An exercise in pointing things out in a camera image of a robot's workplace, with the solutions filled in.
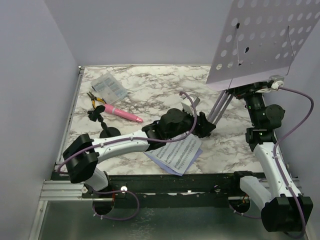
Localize clear plastic compartment box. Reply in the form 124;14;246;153
90;72;128;105

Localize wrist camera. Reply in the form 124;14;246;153
269;75;285;91
181;95;201;116

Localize lilac music stand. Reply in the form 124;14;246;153
206;0;320;123

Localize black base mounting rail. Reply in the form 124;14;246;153
51;171;295;208

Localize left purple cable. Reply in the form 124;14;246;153
57;91;197;175

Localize black microphone desk stand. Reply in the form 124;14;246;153
87;105;121;139

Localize yellow handled pliers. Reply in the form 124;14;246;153
86;91;106;109

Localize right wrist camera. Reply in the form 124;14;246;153
269;75;285;91

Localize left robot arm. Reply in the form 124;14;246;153
62;108;216;198

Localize white sheet music page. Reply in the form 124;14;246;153
144;134;202;174

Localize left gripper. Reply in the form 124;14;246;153
165;106;214;140

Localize pink toy microphone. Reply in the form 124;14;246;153
103;104;144;123

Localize aluminium extrusion frame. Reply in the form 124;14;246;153
27;66;87;240

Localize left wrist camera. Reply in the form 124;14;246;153
181;95;201;116

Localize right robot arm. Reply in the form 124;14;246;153
227;80;313;236

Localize lilac paper sheet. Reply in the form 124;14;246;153
145;148;203;176

